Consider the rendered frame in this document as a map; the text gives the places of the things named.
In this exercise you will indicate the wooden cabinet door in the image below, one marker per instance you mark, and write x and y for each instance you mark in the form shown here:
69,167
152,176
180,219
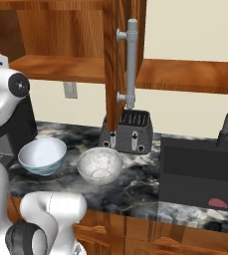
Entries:
111,66

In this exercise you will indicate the grey toaster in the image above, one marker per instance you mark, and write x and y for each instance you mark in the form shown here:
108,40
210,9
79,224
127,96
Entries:
132,136

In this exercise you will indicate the clear glass bowl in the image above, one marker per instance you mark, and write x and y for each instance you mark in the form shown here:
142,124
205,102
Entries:
100,166

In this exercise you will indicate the white and blue bowl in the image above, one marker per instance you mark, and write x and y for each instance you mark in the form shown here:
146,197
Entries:
41,156

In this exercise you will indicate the black coffee machine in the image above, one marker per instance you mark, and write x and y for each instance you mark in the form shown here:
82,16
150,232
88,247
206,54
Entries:
21,127

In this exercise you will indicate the black sink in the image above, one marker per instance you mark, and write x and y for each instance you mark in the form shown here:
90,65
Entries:
198,172

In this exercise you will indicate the wooden base cabinets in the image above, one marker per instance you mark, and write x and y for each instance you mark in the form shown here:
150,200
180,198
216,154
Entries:
152,235

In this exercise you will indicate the red sponge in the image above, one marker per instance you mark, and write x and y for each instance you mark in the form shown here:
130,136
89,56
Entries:
217,203

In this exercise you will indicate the grey wall outlet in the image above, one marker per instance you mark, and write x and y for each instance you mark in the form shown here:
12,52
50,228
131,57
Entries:
70,90

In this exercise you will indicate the wooden wall cabinet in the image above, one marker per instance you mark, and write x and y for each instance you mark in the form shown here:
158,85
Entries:
59,40

